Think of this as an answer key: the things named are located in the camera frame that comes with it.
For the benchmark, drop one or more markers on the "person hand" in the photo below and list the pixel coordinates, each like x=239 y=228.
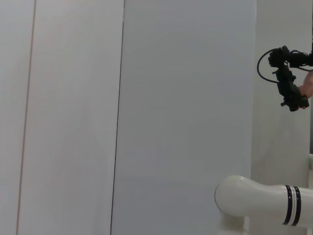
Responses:
x=308 y=86

